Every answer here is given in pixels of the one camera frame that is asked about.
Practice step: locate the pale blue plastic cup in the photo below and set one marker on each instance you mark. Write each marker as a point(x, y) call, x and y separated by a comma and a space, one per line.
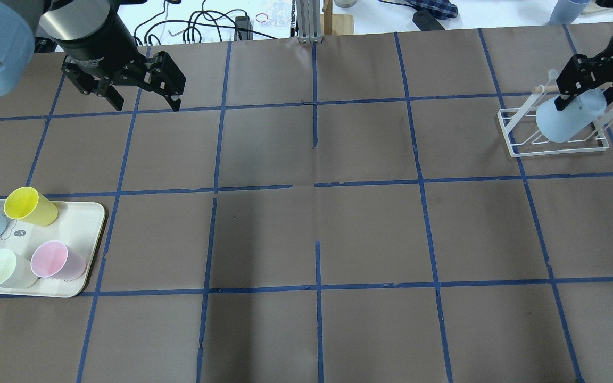
point(561, 126)

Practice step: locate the white wire cup rack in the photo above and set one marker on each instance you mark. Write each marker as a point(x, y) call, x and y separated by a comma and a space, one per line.
point(537, 128)

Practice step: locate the cream plastic tray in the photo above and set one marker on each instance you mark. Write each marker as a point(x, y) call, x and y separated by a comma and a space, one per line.
point(79, 226)

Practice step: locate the pink plastic cup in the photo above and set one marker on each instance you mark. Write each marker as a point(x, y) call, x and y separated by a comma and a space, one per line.
point(55, 260)

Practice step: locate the yellow plastic cup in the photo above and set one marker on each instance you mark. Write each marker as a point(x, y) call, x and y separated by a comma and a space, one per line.
point(28, 205)

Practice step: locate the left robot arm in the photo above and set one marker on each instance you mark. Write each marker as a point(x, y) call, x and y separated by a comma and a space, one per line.
point(59, 20)

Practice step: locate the plaid folded umbrella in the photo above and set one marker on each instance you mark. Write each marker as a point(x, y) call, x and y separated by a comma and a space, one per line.
point(439, 9)

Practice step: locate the black power adapter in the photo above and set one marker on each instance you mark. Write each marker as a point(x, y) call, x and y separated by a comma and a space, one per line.
point(425, 21)

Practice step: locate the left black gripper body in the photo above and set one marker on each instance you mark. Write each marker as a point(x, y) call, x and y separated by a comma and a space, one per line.
point(100, 47)

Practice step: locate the pale green plastic cup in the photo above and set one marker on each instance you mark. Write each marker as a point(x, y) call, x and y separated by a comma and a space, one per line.
point(3, 268)

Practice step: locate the wooden mug tree stand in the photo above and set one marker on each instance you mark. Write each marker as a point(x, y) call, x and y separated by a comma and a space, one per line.
point(336, 24)

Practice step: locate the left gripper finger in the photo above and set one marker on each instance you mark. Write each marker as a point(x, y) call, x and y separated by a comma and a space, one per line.
point(166, 79)
point(113, 97)

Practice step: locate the aluminium frame post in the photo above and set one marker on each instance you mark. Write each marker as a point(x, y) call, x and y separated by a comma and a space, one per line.
point(308, 21)

